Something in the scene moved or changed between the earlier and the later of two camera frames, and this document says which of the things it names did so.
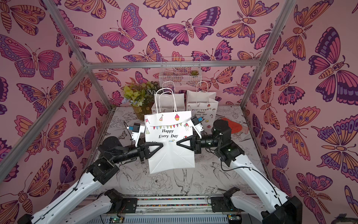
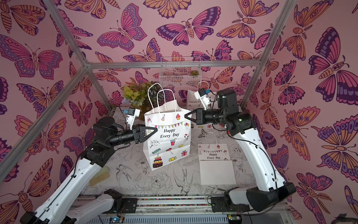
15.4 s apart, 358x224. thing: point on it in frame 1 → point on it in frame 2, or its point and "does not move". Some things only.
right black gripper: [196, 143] → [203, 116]
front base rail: [170, 209] does not move
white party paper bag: [168, 127] → [215, 165]
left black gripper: [144, 150] → [139, 137]
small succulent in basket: [194, 73] does not move
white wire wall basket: [180, 77] does not move
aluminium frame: [88, 66] does not move
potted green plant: [141, 96] does not move
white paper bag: [168, 101] → [169, 145]
